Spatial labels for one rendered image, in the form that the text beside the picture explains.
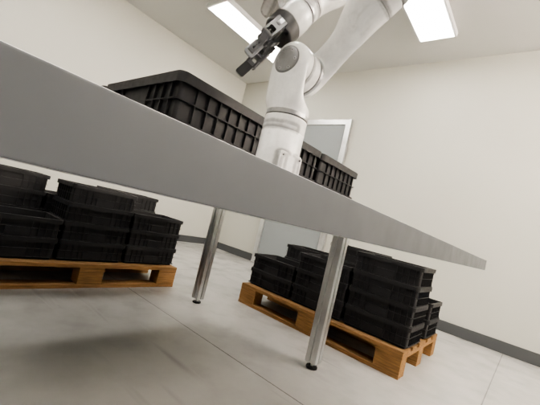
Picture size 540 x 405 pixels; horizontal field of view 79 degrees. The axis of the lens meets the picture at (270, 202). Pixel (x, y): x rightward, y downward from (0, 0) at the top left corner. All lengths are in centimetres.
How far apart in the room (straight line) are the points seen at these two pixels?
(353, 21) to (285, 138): 26
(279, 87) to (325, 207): 45
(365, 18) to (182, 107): 42
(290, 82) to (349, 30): 16
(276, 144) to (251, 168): 45
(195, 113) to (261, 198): 59
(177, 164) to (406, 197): 372
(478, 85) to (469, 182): 100
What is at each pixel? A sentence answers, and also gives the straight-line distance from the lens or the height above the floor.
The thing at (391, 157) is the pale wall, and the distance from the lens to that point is 402.
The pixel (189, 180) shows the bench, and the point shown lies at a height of 67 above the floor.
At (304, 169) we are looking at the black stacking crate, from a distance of 111.
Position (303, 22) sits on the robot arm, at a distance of 83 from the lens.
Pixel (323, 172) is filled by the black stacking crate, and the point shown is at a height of 87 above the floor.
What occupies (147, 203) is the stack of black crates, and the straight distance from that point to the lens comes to 285.
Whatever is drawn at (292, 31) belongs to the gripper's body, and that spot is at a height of 107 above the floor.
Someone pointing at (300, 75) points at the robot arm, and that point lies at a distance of 71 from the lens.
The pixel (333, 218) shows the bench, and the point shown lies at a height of 68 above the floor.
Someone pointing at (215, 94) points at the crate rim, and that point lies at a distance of 83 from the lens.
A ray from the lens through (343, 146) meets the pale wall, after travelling 426.
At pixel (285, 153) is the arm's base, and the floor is 79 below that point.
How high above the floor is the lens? 66
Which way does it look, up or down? 3 degrees up
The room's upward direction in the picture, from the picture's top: 14 degrees clockwise
